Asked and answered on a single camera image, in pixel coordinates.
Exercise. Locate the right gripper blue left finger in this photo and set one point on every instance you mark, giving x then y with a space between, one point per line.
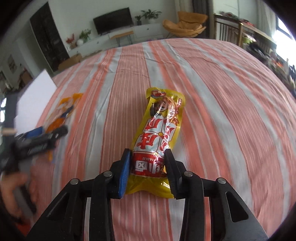
64 218

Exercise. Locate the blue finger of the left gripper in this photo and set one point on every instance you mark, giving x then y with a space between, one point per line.
34 133
59 132

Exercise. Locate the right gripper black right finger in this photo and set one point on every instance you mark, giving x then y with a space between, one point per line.
231 219

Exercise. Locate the orange clear snack bag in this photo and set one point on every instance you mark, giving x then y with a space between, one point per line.
59 117

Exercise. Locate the yellow red snack pack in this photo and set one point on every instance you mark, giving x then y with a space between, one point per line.
158 131

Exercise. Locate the person left hand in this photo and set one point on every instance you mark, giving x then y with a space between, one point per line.
11 185

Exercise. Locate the white cardboard box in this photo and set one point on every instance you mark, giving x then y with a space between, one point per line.
33 101

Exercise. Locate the cardboard box on floor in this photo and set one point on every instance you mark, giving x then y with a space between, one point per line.
70 62

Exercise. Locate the red flower vase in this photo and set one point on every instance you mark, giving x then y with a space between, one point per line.
71 42

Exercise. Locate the green leafy plant white vase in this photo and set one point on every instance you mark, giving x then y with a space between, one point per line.
83 37

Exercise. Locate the striped orange tablecloth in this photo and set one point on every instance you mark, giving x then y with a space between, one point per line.
221 111

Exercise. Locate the small wooden bench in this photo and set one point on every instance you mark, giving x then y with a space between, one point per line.
126 35

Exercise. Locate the black television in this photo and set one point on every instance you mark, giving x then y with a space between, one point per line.
113 20

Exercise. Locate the white tv cabinet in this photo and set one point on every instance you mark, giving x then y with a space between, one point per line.
142 33

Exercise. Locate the green potted plant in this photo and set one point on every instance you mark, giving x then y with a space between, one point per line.
151 16

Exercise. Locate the orange lounge chair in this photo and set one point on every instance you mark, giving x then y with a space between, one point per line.
190 25

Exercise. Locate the wooden side table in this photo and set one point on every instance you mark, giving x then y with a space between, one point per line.
239 32

